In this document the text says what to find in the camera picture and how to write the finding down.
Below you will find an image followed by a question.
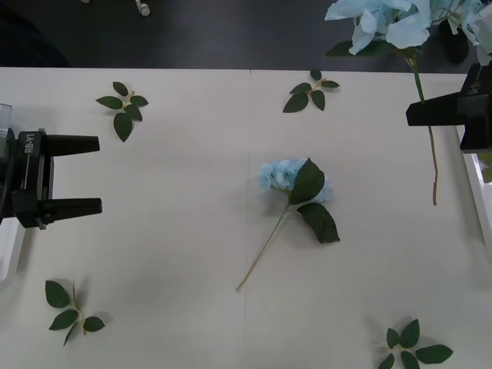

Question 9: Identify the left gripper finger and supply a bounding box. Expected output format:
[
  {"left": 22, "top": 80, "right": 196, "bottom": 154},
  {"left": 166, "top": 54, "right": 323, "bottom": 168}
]
[
  {"left": 47, "top": 197, "right": 104, "bottom": 224},
  {"left": 45, "top": 133, "right": 101, "bottom": 158}
]

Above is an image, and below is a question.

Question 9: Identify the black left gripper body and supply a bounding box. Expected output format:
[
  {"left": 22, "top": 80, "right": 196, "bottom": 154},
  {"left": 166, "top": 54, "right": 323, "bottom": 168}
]
[{"left": 10, "top": 129, "right": 55, "bottom": 231}]

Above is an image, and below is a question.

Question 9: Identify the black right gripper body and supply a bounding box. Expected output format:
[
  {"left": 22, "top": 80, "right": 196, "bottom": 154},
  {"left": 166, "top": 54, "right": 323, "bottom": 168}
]
[{"left": 458, "top": 63, "right": 492, "bottom": 155}]

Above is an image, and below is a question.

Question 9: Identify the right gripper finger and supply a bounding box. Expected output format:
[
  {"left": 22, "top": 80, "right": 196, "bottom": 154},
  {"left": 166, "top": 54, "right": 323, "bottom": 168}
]
[{"left": 406, "top": 91, "right": 468, "bottom": 127}]

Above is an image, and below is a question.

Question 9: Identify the pale blue flower green stem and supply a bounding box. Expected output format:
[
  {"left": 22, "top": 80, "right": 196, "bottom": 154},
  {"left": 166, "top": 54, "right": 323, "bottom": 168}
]
[
  {"left": 324, "top": 0, "right": 492, "bottom": 208},
  {"left": 235, "top": 156, "right": 342, "bottom": 292}
]

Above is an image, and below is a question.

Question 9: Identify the loose green leaf twig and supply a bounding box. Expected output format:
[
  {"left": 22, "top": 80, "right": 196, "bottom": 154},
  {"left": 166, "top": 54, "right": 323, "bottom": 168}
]
[
  {"left": 283, "top": 68, "right": 341, "bottom": 114},
  {"left": 95, "top": 81, "right": 150, "bottom": 143},
  {"left": 45, "top": 279, "right": 107, "bottom": 347},
  {"left": 378, "top": 318, "right": 454, "bottom": 369}
]

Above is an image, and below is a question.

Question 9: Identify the shallow white box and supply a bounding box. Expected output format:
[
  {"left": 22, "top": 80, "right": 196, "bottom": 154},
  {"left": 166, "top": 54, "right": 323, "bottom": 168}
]
[
  {"left": 456, "top": 125, "right": 492, "bottom": 247},
  {"left": 0, "top": 102, "right": 26, "bottom": 288}
]

